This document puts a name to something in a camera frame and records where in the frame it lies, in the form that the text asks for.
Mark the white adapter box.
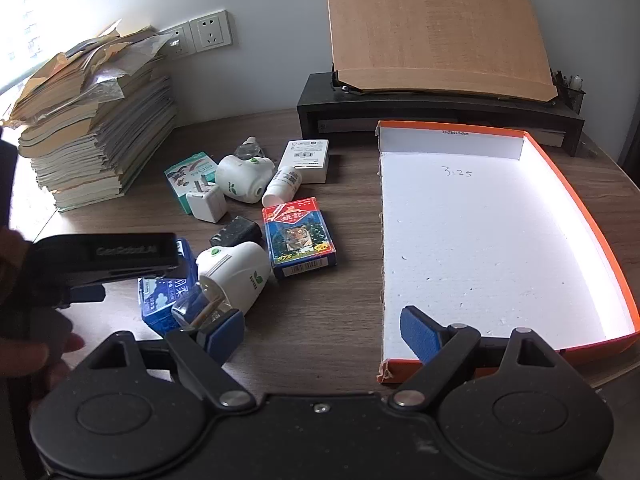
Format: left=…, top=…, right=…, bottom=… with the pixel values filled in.
left=276, top=138, right=331, bottom=185

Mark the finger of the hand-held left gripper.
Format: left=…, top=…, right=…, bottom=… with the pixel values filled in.
left=69, top=283, right=107, bottom=307

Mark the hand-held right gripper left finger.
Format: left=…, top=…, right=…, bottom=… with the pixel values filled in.
left=85, top=309, right=257, bottom=411

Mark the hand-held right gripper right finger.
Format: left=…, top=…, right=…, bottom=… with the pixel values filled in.
left=385, top=305, right=557, bottom=411

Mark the black mesh pen holder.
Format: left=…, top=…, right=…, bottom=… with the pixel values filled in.
left=549, top=67, right=587, bottom=115

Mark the white pill bottle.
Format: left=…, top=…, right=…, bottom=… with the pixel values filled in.
left=261, top=164, right=304, bottom=209

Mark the black monitor riser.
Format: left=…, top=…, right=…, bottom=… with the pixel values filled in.
left=296, top=72, right=586, bottom=157

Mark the green and white box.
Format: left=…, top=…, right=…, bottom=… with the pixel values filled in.
left=163, top=151, right=221, bottom=214

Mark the person's left hand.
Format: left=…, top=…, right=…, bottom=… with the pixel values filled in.
left=0, top=331, right=87, bottom=411

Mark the blue tissue pack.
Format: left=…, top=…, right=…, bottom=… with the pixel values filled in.
left=137, top=237, right=202, bottom=337

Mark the black power adapter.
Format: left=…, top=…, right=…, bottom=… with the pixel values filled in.
left=208, top=215, right=264, bottom=249

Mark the white wall socket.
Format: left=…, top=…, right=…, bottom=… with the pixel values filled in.
left=189, top=9, right=234, bottom=54
left=161, top=21, right=195, bottom=59

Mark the white mosquito repellent heater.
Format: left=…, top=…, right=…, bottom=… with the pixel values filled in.
left=215, top=154, right=277, bottom=205
left=195, top=241, right=274, bottom=314

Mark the wooden book stand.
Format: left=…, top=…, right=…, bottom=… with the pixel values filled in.
left=325, top=0, right=559, bottom=104

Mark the white charger plug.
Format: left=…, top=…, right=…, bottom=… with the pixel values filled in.
left=184, top=183, right=229, bottom=224

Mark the stack of books and papers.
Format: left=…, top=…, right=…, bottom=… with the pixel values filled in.
left=0, top=19, right=179, bottom=212

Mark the blue playing card box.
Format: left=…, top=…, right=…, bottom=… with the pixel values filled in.
left=261, top=196, right=339, bottom=280

